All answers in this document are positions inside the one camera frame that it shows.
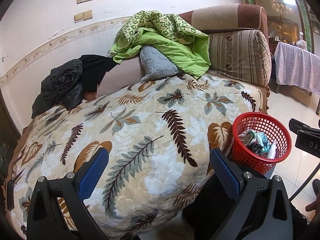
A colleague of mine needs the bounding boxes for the trash inside basket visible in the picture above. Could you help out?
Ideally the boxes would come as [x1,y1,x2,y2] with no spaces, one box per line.
[238,129,277,159]

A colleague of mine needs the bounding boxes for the red plastic mesh basket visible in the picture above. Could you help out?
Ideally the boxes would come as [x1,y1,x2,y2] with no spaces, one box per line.
[231,112,292,174]

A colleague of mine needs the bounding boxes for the table with lilac cloth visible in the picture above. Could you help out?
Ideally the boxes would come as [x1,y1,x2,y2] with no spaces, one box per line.
[274,42,320,94]

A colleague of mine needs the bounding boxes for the striped bolster cushion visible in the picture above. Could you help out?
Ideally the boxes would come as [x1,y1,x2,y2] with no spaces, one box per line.
[209,30,272,87]

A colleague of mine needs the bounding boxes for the brown striped sofa headboard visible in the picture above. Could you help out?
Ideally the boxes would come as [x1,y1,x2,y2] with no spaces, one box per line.
[180,3,268,39]

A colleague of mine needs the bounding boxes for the green quilt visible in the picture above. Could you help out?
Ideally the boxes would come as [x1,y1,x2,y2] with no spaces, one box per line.
[109,10,211,79]

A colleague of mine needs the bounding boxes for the leaf-patterned bed blanket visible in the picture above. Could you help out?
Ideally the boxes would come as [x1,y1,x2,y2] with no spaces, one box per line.
[9,74,266,239]

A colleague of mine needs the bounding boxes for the black puffer jacket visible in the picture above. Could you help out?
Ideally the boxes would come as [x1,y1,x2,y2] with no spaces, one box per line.
[31,59,84,118]

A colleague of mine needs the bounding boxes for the grey quilted pillow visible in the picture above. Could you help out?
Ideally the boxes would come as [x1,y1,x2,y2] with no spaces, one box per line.
[139,45,183,83]

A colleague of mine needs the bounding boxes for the black cloth garment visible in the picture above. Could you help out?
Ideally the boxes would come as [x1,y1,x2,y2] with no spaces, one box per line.
[79,54,117,93]

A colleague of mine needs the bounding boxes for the wall light switches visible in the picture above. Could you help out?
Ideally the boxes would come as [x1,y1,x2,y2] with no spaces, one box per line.
[74,10,93,23]

